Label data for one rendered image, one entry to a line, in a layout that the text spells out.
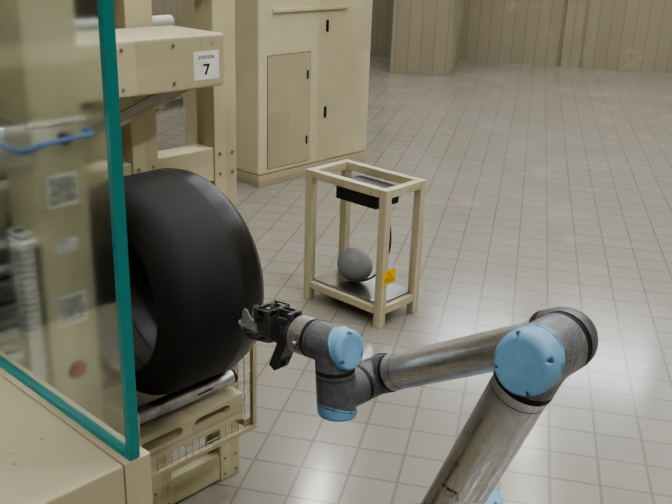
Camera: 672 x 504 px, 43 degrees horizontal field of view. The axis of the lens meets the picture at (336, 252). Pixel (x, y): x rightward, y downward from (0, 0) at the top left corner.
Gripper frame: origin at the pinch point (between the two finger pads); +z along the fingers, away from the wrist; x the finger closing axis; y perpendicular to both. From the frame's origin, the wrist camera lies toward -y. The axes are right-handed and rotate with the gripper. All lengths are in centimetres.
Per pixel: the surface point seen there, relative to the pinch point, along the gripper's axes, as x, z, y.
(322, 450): -100, 78, -106
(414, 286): -237, 137, -82
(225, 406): -4.8, 17.0, -29.5
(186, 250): 11.5, 4.4, 21.2
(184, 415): 9.2, 16.4, -26.3
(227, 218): -3.8, 7.1, 25.4
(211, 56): -30, 40, 63
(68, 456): 69, -39, 8
